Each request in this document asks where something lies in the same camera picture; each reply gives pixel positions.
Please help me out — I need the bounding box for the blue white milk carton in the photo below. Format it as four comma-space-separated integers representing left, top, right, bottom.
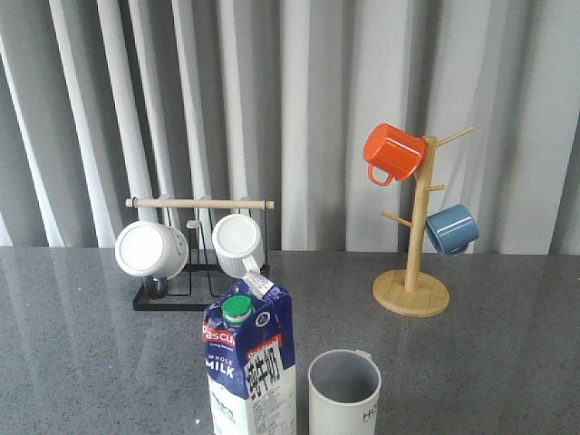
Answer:
202, 272, 297, 434

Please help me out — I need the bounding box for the grey white cup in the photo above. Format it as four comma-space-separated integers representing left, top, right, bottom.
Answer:
307, 349, 382, 434

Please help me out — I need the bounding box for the white ribbed mug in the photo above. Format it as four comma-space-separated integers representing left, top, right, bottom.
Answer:
212, 214, 265, 278

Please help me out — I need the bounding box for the orange mug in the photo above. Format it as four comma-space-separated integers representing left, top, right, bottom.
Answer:
363, 123, 427, 186

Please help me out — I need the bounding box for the wooden mug tree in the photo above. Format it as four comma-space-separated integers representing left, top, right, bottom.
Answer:
372, 126, 475, 317

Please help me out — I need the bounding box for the white smooth mug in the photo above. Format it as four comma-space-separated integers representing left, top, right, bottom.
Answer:
115, 221, 189, 279

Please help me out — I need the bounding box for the blue mug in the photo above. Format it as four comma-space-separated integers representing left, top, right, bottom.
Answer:
425, 204, 479, 256

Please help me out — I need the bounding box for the grey white curtain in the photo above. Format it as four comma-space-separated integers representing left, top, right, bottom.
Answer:
1, 1, 579, 255

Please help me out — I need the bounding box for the black wire mug rack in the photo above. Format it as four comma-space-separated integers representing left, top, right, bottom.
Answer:
126, 197, 276, 312

